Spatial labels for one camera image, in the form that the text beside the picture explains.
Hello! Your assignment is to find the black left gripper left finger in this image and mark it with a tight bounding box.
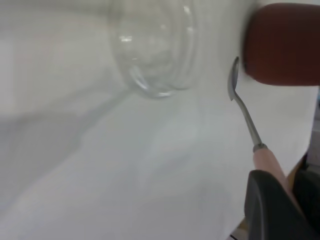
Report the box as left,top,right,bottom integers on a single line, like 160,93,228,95
243,169,315,240

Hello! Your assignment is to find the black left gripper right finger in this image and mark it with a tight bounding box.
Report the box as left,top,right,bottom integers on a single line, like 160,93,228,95
291,169,320,235

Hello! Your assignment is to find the pink handled metal spoon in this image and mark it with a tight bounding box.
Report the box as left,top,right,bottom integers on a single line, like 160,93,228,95
226,56,294,198

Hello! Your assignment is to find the red ceramic mug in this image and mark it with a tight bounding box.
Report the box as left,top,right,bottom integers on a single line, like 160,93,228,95
241,2,320,87

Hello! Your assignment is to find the clear glass lid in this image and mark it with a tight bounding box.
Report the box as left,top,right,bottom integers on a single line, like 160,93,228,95
106,0,201,100

